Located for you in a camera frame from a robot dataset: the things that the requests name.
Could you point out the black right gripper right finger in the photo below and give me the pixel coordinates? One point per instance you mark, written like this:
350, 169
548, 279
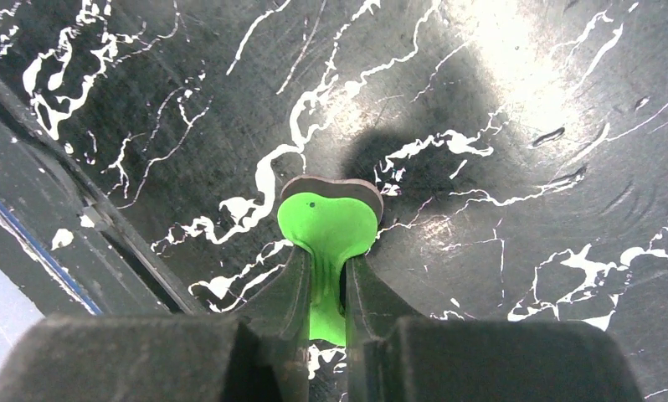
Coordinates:
395, 353

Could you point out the green bone-shaped eraser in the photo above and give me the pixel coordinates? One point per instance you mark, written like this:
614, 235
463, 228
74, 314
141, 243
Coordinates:
333, 220

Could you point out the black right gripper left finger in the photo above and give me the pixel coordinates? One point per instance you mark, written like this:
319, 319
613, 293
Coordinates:
258, 352

